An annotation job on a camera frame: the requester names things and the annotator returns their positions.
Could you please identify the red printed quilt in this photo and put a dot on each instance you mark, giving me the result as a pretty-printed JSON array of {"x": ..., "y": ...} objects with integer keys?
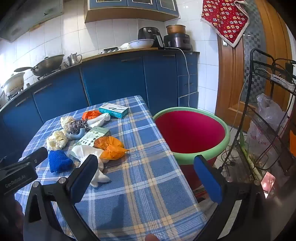
[{"x": 224, "y": 16}]

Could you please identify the black white patterned wrapper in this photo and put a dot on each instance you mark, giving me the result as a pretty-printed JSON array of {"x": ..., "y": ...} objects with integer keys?
[{"x": 77, "y": 126}]

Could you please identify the person's right hand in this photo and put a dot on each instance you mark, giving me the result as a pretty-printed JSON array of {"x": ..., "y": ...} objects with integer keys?
[{"x": 151, "y": 237}]

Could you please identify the blue knitted cloth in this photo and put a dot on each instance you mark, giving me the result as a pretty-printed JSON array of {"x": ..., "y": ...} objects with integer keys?
[{"x": 59, "y": 161}]

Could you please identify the gas stove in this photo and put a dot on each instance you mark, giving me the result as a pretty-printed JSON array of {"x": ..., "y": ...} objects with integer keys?
[{"x": 49, "y": 74}]

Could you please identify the steel wok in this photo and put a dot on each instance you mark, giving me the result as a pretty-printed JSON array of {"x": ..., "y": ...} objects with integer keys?
[{"x": 48, "y": 63}]

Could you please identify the black air fryer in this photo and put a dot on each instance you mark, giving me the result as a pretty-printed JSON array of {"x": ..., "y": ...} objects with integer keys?
[{"x": 148, "y": 33}]

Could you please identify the teal white carton box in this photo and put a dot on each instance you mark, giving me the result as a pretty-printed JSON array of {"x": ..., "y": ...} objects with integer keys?
[{"x": 113, "y": 110}]

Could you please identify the green onions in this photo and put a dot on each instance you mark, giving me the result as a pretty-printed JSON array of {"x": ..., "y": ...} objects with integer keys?
[{"x": 246, "y": 153}]

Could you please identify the dark tray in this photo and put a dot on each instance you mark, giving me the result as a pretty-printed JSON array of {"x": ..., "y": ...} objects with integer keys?
[{"x": 111, "y": 49}]

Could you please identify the small orange plastic bag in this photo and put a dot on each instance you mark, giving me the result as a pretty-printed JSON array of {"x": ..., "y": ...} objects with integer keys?
[{"x": 90, "y": 114}]

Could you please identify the clear plastic bag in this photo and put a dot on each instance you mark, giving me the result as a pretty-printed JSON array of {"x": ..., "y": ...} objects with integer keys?
[{"x": 270, "y": 111}]

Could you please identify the steel kettle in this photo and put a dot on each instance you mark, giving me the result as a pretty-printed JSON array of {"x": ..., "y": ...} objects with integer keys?
[{"x": 73, "y": 59}]

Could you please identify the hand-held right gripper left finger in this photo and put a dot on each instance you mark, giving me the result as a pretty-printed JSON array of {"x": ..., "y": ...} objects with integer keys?
[{"x": 81, "y": 183}]

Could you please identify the blue kitchen base cabinets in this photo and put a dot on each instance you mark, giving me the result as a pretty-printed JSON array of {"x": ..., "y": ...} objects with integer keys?
[{"x": 115, "y": 78}]

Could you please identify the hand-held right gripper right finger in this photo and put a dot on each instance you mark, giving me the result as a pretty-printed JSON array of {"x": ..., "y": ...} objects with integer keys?
[{"x": 208, "y": 180}]

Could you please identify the green white carton box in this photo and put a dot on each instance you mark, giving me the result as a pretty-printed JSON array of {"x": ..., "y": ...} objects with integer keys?
[{"x": 92, "y": 136}]

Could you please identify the red basin with green rim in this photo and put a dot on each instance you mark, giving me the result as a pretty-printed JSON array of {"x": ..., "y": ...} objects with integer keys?
[{"x": 189, "y": 132}]

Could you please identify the wooden door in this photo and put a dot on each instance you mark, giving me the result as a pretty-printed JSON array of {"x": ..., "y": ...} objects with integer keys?
[{"x": 231, "y": 81}]

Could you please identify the white cloth front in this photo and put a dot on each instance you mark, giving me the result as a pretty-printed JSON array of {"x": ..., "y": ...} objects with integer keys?
[{"x": 84, "y": 151}]

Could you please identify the pink rectangular object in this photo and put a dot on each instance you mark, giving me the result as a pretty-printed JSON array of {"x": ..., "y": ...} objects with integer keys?
[{"x": 268, "y": 183}]

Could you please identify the white bowl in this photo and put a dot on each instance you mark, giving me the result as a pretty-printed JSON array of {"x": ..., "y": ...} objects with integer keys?
[{"x": 141, "y": 43}]

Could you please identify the white clay pot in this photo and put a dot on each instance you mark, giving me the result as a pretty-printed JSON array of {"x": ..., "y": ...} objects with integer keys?
[{"x": 13, "y": 84}]

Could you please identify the grey range hood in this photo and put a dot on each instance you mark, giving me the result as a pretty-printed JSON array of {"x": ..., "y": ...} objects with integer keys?
[{"x": 27, "y": 16}]

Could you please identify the white cloth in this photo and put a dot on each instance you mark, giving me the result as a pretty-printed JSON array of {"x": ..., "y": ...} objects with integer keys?
[
  {"x": 84, "y": 151},
  {"x": 100, "y": 119}
]

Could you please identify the cream paper ball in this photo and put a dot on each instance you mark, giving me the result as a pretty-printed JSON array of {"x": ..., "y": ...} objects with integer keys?
[
  {"x": 67, "y": 121},
  {"x": 56, "y": 140}
]

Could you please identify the dark rice cooker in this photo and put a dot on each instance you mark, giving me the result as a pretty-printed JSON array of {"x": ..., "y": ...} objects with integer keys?
[{"x": 178, "y": 41}]

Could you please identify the light blue curved plastic piece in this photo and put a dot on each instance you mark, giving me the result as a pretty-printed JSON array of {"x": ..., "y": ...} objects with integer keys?
[{"x": 78, "y": 136}]

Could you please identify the blue wall cabinet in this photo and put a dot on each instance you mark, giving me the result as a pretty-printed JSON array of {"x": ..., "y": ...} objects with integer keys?
[{"x": 129, "y": 14}]

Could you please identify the large orange plastic bag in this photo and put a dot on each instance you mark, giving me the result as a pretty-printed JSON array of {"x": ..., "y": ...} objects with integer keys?
[{"x": 111, "y": 148}]

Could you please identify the blue plaid tablecloth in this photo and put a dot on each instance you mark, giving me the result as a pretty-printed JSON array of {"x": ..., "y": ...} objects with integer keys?
[{"x": 138, "y": 173}]

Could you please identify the brown inner cooking pot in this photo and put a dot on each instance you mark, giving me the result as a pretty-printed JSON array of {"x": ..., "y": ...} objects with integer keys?
[{"x": 175, "y": 29}]

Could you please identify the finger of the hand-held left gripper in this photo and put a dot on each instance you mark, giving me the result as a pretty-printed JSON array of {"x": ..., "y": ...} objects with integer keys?
[{"x": 34, "y": 157}]

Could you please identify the white printed plastic bag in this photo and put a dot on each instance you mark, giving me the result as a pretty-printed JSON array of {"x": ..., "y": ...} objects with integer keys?
[{"x": 256, "y": 139}]

